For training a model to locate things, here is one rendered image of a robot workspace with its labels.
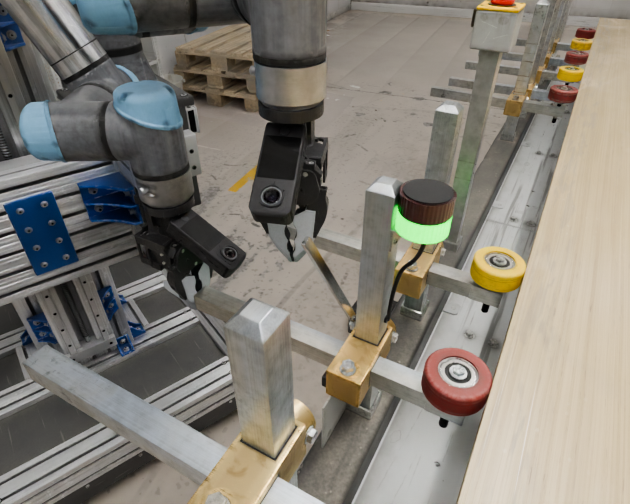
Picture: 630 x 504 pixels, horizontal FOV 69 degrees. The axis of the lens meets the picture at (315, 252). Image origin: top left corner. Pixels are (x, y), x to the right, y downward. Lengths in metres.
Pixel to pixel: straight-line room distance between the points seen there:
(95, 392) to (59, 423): 1.00
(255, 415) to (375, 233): 0.25
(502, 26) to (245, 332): 0.74
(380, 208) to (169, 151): 0.28
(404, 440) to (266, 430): 0.49
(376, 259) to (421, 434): 0.41
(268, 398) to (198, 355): 1.19
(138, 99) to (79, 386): 0.33
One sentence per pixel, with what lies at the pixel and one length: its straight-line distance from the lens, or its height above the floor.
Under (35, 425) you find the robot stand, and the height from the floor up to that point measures 0.21.
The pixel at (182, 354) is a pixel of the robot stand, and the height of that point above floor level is 0.21.
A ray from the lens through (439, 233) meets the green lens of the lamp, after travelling 0.51.
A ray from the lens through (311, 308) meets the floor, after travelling 1.95.
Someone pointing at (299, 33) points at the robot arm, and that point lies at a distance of 0.47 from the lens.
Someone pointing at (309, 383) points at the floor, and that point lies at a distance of 1.70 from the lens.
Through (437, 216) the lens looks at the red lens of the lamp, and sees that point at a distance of 0.49.
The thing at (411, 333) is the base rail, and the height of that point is 0.70.
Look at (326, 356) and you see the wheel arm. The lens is 0.66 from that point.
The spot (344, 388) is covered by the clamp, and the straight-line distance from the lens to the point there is 0.63.
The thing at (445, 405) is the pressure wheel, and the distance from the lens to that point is 0.59.
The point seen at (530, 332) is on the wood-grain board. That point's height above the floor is 0.90.
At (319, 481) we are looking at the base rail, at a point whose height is 0.70.
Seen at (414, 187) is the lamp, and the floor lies 1.11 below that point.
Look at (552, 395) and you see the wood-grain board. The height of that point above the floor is 0.90.
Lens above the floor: 1.35
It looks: 37 degrees down
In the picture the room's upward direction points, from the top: straight up
